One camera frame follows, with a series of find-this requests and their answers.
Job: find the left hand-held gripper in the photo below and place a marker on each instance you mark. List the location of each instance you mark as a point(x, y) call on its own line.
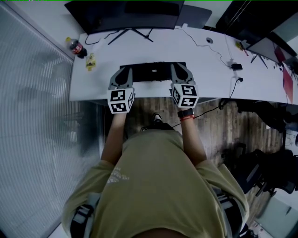
point(118, 96)

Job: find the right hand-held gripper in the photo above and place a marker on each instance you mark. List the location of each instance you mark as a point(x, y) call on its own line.
point(186, 93)

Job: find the black keyboard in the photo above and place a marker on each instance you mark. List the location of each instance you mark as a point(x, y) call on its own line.
point(144, 74)

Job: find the person's right forearm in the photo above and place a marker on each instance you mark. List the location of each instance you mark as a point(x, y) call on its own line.
point(192, 139)

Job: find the person's left forearm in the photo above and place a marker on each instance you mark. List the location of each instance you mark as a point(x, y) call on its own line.
point(115, 137)

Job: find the yellow snack packet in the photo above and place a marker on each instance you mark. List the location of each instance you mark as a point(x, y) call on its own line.
point(90, 61)

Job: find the black wrist watch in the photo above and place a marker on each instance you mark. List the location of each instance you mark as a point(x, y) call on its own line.
point(185, 113)

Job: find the red wrist band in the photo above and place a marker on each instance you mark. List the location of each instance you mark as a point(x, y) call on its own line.
point(186, 118)

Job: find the person's white black shoe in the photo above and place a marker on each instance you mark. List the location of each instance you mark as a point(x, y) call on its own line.
point(157, 117)

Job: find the dark soda bottle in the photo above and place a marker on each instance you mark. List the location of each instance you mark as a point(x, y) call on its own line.
point(76, 47)

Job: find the person's dark trousers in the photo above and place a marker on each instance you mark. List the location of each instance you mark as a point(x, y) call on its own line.
point(160, 127)

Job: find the black power adapter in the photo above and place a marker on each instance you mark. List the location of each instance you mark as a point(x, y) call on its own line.
point(237, 66)

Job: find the black power plug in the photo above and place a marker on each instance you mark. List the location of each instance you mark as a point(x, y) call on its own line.
point(240, 79)

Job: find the gray desk partition panel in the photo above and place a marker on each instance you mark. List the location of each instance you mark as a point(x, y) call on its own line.
point(195, 16)

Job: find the black computer monitor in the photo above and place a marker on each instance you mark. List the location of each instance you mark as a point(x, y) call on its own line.
point(130, 16)

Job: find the small yellow packet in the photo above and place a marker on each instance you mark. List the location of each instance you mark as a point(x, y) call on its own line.
point(238, 45)

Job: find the red pen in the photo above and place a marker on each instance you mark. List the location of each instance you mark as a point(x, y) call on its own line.
point(246, 53)

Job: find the white venetian window blind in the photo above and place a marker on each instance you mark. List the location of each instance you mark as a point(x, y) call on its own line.
point(35, 116)

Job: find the black bag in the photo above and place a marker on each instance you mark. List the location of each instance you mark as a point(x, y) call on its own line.
point(267, 116)

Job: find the red folder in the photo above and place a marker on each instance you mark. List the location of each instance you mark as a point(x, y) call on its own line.
point(287, 83)

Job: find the olive t-shirt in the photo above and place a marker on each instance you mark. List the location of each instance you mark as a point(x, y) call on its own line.
point(158, 186)

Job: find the black office chair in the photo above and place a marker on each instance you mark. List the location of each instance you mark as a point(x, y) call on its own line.
point(267, 172)

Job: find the black pen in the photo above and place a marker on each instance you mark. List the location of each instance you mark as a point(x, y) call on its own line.
point(288, 210)

